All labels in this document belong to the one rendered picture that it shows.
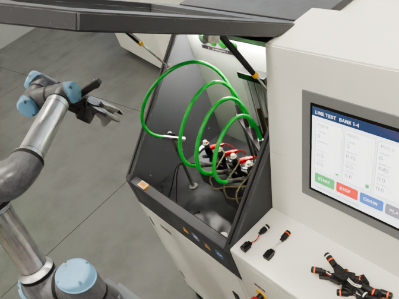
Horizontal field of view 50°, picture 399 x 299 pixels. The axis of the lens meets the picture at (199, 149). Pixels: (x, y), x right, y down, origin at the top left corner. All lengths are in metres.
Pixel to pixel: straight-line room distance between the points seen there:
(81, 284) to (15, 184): 0.39
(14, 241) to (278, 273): 0.81
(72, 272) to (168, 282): 1.33
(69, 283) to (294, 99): 0.88
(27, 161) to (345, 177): 0.88
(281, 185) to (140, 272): 1.61
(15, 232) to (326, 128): 0.96
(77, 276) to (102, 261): 1.62
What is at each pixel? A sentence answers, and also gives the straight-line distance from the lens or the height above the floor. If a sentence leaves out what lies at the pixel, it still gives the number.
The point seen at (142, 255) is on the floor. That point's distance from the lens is 2.94.
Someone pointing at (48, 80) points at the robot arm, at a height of 1.52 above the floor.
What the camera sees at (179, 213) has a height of 0.95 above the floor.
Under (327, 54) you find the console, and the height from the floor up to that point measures 1.55.
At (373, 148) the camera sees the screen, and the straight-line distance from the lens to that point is 1.15.
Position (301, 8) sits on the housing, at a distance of 1.54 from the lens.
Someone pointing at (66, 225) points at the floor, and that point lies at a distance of 3.49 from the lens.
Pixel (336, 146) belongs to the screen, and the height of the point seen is 1.31.
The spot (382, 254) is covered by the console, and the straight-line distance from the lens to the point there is 1.33.
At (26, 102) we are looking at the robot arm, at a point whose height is 1.53.
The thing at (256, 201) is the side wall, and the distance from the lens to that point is 1.46.
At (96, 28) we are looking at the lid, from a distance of 0.92.
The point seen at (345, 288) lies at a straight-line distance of 1.30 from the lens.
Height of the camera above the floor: 2.12
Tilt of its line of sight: 37 degrees down
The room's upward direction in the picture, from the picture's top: 22 degrees counter-clockwise
